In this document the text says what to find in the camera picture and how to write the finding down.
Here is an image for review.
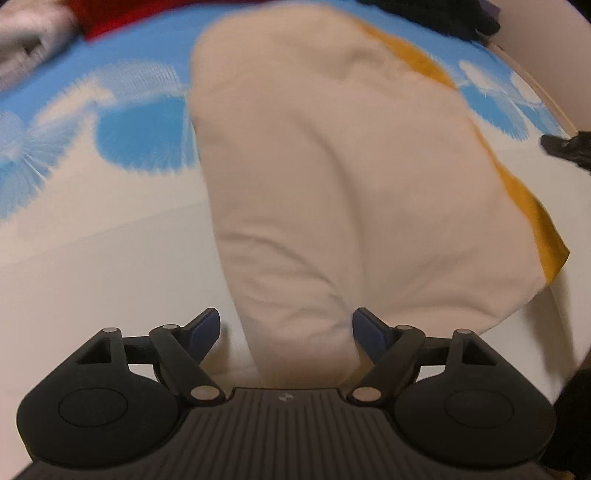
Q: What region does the grey-white cloth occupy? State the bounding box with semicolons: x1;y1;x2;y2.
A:
0;8;85;90

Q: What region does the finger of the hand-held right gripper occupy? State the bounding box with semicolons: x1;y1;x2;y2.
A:
540;131;591;175

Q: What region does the blue and white printed bedsheet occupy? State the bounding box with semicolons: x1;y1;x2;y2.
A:
0;9;578;480

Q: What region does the cream and mustard garment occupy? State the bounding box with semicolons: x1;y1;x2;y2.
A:
188;2;571;388

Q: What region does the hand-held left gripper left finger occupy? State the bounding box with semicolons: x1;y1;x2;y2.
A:
74;307;227;407

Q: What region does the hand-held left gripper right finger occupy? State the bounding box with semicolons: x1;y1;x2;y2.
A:
346;307;497;407

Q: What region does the dark cloth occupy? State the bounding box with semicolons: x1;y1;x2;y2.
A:
367;0;503;43
553;367;591;480

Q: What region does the red cloth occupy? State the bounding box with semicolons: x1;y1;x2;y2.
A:
68;0;264;43

